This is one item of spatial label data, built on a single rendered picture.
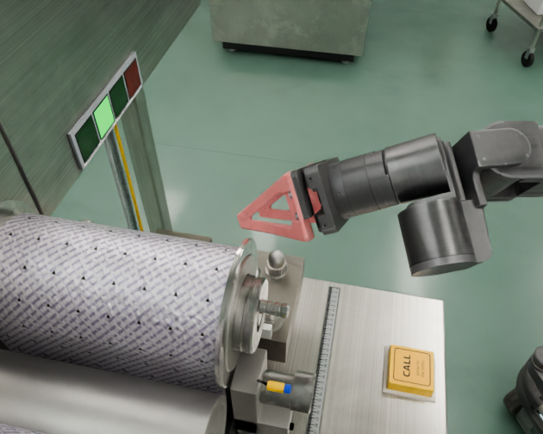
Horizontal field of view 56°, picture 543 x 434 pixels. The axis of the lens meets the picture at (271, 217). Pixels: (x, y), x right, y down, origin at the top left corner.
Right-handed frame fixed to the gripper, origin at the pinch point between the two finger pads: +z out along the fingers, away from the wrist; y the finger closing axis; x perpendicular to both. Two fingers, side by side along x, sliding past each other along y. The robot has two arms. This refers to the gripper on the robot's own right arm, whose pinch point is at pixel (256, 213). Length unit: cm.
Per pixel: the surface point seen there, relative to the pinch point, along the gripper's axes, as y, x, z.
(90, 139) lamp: 18.6, 16.8, 30.8
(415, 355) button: 30.1, -31.8, -7.0
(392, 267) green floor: 159, -51, 14
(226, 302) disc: -12.3, -5.5, 0.1
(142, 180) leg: 83, 12, 66
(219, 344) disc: -13.3, -8.7, 1.4
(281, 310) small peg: -7.3, -8.7, -2.5
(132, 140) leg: 75, 23, 60
